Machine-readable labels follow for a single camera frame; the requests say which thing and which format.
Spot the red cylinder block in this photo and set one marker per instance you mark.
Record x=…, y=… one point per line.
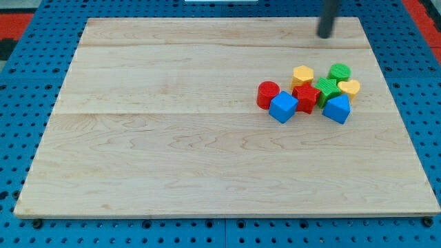
x=267, y=90

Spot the light wooden board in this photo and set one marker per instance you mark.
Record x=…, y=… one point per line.
x=157, y=118

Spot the blue cube block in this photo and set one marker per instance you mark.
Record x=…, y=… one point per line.
x=283, y=106

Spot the red star block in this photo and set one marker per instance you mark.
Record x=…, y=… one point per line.
x=307, y=96

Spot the yellow hexagon block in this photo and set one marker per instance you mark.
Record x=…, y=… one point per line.
x=302, y=75

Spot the green star block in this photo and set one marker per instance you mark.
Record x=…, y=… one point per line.
x=328, y=90

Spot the blue pentagon block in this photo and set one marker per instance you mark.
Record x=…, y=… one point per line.
x=338, y=108

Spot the green cylinder block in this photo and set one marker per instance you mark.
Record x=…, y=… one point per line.
x=339, y=72

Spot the yellow heart block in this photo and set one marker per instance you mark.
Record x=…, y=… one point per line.
x=351, y=88

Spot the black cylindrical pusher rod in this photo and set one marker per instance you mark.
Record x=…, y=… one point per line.
x=327, y=17

